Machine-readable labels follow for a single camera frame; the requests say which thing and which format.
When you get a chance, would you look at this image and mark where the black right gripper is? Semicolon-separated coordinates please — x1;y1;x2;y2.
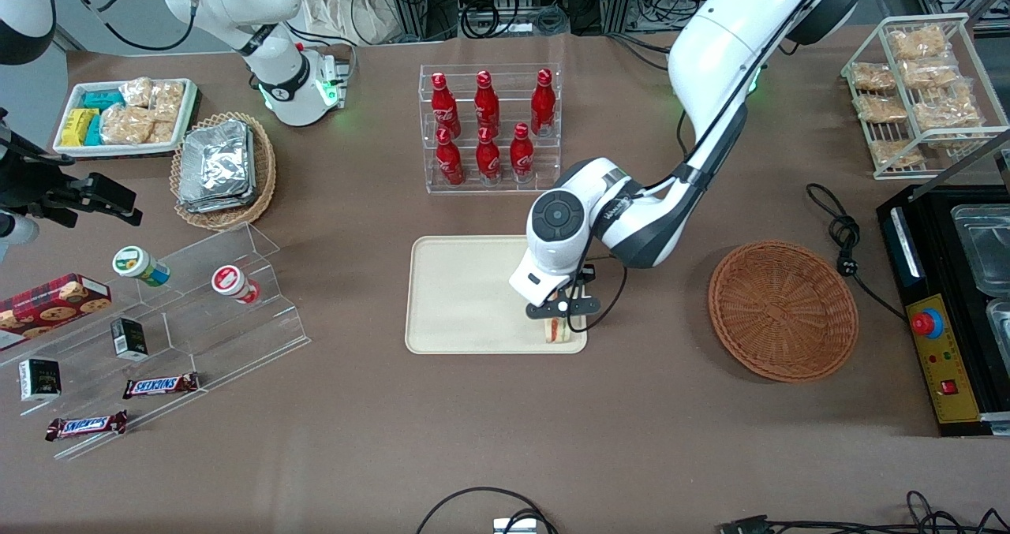
0;108;144;229

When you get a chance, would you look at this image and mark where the white rectangular snack tray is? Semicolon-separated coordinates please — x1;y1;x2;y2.
53;78;198;159

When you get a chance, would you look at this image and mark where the beige plastic tray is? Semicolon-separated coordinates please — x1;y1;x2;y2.
405;234;589;356

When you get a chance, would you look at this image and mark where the oval light wicker basket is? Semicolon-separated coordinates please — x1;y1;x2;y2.
170;111;278;231

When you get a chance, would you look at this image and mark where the round brown wicker basket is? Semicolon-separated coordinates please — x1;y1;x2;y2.
708;240;859;383

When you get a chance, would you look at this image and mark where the green lid yogurt cup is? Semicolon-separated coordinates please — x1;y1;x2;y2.
112;245;171;287

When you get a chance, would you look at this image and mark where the yellow snack pack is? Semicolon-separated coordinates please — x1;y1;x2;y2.
61;108;99;148

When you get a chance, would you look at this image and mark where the silver foil packs stack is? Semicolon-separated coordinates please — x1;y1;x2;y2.
178;119;257;214

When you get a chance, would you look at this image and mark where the red tartan cookie box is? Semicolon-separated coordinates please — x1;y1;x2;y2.
0;273;112;353

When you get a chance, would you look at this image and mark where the small black box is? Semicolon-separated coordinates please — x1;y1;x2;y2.
110;317;149;361
19;358;62;402

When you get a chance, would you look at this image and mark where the red lid yogurt cup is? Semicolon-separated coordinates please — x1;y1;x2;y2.
211;264;261;305

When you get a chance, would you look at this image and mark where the clear acrylic bottle rack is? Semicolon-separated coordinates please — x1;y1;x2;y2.
419;64;562;196

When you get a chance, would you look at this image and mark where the red cola bottle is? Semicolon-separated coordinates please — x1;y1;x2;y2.
476;126;502;185
510;122;535;183
431;72;462;136
530;69;556;137
474;70;501;134
436;128;466;187

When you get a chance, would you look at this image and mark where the clear acrylic stepped shelf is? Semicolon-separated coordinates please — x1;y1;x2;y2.
0;222;311;461

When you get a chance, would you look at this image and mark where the snickers chocolate bar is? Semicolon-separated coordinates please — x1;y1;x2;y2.
45;410;129;442
122;372;200;400

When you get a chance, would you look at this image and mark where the beige canvas bag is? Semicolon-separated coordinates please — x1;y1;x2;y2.
298;0;397;46

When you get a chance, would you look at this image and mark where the red emergency stop button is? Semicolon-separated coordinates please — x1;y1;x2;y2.
911;308;945;340

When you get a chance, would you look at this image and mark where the bagged fried snack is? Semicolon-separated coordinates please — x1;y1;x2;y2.
855;94;908;123
888;25;950;62
850;62;896;91
914;84;984;134
900;58;960;90
870;140;924;169

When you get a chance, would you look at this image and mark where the black food warmer appliance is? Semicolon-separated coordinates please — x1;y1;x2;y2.
876;183;1010;438

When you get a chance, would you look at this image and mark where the steel food pan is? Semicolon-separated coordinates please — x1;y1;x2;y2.
951;203;1010;297
986;297;1010;377

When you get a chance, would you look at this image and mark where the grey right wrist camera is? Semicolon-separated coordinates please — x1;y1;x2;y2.
0;212;39;261

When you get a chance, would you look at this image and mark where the black looped cable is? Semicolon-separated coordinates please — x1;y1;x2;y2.
416;486;558;534

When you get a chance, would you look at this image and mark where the black power cable with plug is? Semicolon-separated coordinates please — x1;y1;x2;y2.
805;183;908;322

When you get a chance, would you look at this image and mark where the white wire rack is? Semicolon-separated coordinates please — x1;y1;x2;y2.
840;13;1010;181

